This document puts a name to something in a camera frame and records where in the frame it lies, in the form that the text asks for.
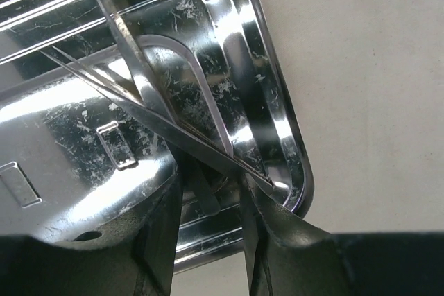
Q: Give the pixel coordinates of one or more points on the steel instrument tray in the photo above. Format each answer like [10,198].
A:
[77,170]

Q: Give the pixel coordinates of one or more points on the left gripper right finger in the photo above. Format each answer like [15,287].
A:
[285,255]

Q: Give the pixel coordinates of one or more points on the thin steel probe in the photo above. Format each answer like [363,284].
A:
[174,134]

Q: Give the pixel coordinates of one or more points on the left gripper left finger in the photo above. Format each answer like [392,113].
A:
[142,264]

